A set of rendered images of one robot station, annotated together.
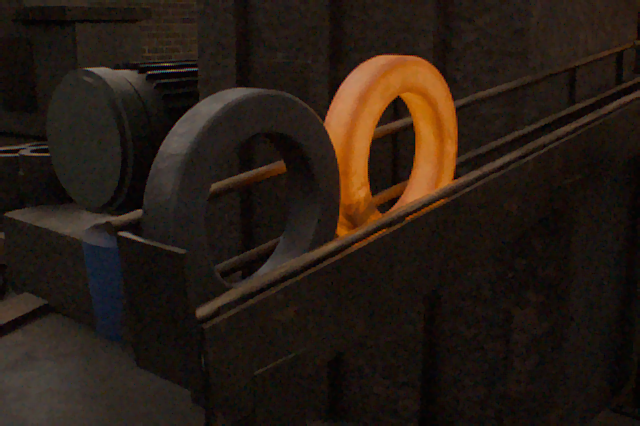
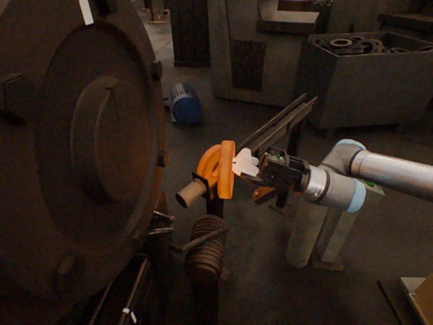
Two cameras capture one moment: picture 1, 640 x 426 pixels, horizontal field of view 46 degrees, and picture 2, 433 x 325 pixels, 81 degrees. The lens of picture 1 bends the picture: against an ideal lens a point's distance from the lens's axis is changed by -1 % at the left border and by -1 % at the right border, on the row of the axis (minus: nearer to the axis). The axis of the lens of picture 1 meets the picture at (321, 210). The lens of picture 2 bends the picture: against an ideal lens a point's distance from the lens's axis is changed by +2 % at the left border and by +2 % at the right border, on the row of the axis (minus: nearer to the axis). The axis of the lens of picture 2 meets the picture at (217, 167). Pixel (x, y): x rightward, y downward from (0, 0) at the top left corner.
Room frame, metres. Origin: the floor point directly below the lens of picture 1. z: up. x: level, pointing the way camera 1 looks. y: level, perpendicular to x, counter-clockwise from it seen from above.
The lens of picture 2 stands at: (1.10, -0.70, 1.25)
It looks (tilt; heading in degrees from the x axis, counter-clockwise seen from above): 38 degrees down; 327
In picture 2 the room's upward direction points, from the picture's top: straight up
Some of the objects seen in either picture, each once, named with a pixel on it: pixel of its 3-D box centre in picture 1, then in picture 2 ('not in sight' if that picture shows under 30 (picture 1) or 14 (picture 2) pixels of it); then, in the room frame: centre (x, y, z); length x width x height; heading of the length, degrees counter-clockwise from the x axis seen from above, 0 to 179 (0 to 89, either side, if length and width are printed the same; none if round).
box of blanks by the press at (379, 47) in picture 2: not in sight; (354, 81); (2.45, -3.21, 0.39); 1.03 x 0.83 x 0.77; 65
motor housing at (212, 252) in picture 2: not in sight; (208, 276); (1.57, -0.96, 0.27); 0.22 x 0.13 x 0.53; 140
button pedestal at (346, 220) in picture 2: not in sight; (341, 217); (1.45, -1.65, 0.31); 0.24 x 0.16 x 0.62; 140
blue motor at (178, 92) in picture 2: not in sight; (183, 101); (3.39, -1.78, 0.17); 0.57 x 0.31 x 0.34; 160
